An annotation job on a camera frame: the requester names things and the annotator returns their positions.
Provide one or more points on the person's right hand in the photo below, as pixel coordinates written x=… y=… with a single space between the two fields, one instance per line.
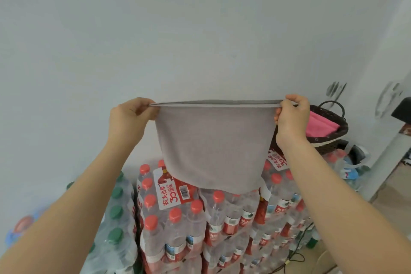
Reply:
x=293 y=123

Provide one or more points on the stack of bottled water packs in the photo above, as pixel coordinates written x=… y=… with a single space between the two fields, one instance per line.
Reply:
x=192 y=229

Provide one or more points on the person's right forearm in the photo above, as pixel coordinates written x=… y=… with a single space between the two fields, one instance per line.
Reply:
x=346 y=212

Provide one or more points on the person's left forearm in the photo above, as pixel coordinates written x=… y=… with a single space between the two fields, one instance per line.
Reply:
x=64 y=212

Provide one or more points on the brown woven basket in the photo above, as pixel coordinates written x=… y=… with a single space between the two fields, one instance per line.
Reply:
x=330 y=145

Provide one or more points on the grey towel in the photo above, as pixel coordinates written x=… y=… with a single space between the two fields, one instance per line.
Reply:
x=215 y=148

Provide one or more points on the blue lidded water jug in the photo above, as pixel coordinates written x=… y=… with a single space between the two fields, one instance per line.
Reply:
x=19 y=229

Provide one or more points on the person's left hand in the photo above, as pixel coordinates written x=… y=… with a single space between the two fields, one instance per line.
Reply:
x=128 y=123

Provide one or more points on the black bag white rim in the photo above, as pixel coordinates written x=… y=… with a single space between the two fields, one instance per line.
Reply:
x=354 y=155

